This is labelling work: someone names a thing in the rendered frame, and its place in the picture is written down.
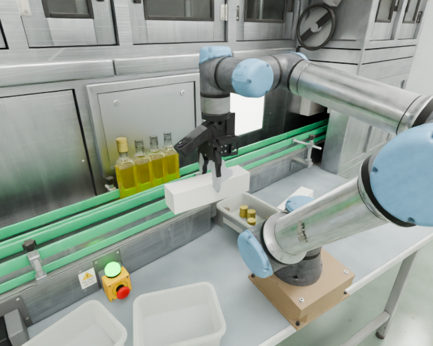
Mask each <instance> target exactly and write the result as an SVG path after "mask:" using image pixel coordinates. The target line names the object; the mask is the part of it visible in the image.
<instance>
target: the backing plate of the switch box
mask: <svg viewBox="0 0 433 346"><path fill-rule="evenodd" d="M15 309H18V310H19V312H20V314H21V317H22V319H23V321H24V323H25V326H26V327H29V326H31V325H33V322H32V320H31V318H30V315H29V313H28V311H27V308H26V306H25V304H24V302H23V299H22V297H21V295H18V296H16V297H13V298H11V299H9V300H7V301H4V302H3V303H0V317H1V316H3V317H4V315H5V314H7V313H9V312H11V311H13V310H15Z"/></svg>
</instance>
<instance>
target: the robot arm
mask: <svg viewBox="0 0 433 346"><path fill-rule="evenodd" d="M199 80H200V107H201V118H202V119H204V120H205V121H204V122H203V123H202V124H200V125H199V126H198V127H196V128H195V129H194V130H193V131H192V132H190V133H189V134H188V135H186V136H185V137H184V138H183V139H182V140H181V141H179V142H178V143H176V144H175V145H174V149H175V150H176V152H177V153H178V154H179V155H180V156H181V157H183V158H185V157H187V156H188V155H189V154H190V153H191V152H192V151H194V150H195V149H196V148H198V151H197V154H198V162H199V170H200V173H201V175H202V174H207V171H208V170H211V171H212V181H213V188H214V189H215V190H216V192H217V193H219V192H220V189H221V183H222V182H223V181H225V180H227V179H229V178H230V177H231V176H232V175H233V171H232V169H230V168H227V167H226V166H225V161H224V160H223V159H222V157H228V156H234V155H237V154H238V136H237V135H235V121H236V113H235V112H231V111H230V93H233V94H237V95H240V96H243V97H248V98H251V97H252V98H260V97H263V96H264V95H265V94H266V93H268V92H269V90H273V89H284V90H287V91H290V92H292V93H295V94H296V95H299V96H301V97H304V98H307V99H308V100H311V101H313V102H316V103H318V104H321V105H323V106H325V107H328V108H330V109H333V110H334V111H337V112H339V113H342V114H345V115H347V116H349V117H352V118H354V119H357V120H359V121H361V122H364V123H366V124H368V125H371V126H374V127H375V128H378V129H380V130H383V131H385V132H388V133H390V134H392V135H395V136H396V137H394V138H393V139H391V140H390V141H389V142H388V143H387V144H386V145H385V146H384V147H383V148H382V149H380V150H378V151H376V152H375V153H374V154H372V155H370V156H369V157H367V158H365V159H364V160H363V162H362V164H361V165H360V169H359V174H358V175H356V176H354V177H353V178H350V179H348V180H347V181H345V182H343V183H342V184H340V185H338V186H337V187H334V188H333V189H331V190H329V191H328V192H326V193H324V194H323V195H321V196H318V197H317V198H312V197H309V196H292V197H290V198H288V199H287V202H286V203H285V209H284V210H283V211H282V212H280V213H278V214H274V215H272V216H270V217H268V218H267V219H265V220H264V221H262V222H260V223H258V224H257V225H255V226H253V227H251V228H250V229H246V230H245V231H244V232H242V233H241V234H240V235H239V237H238V249H239V252H240V254H241V257H242V258H243V261H244V262H245V264H246V265H247V267H248V268H249V269H250V270H251V271H252V272H253V273H254V274H255V275H256V276H258V277H261V278H266V277H268V276H271V275H273V273H274V274H275V275H276V276H277V277H278V278H279V279H281V280H282V281H284V282H286V283H288V284H291V285H293V286H310V285H312V284H314V283H315V282H316V281H317V280H319V278H320V275H321V273H322V260H321V253H320V252H321V249H322V246H324V245H327V244H330V243H332V242H336V241H338V240H342V239H344V238H347V237H350V236H352V235H356V234H358V233H361V232H364V231H367V230H370V229H373V228H375V227H379V226H381V225H384V224H387V223H389V222H390V223H392V224H393V225H396V226H398V227H403V228H409V227H414V226H417V225H418V226H422V227H433V95H430V96H428V97H426V96H424V95H420V94H417V93H413V92H411V91H407V90H404V89H400V88H397V87H395V86H390V85H388V84H384V83H381V82H378V81H374V80H371V79H368V78H364V77H361V76H357V75H355V74H352V73H348V72H345V71H341V70H339V69H335V68H332V67H328V66H325V65H321V64H319V63H316V62H312V61H310V60H308V59H307V57H306V56H305V55H304V54H301V53H295V52H287V53H284V54H276V55H270V56H258V57H251V58H235V57H232V52H231V48H230V47H227V46H205V47H202V48H201V49H200V51H199ZM234 142H236V151H234V147H232V144H233V143H234Z"/></svg>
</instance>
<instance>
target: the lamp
mask: <svg viewBox="0 0 433 346"><path fill-rule="evenodd" d="M120 273H121V268H120V265H119V264H118V263H117V262H111V263H109V264H107V266H106V267H105V275H106V277H108V278H110V279H112V278H115V277H117V276H119V275H120Z"/></svg>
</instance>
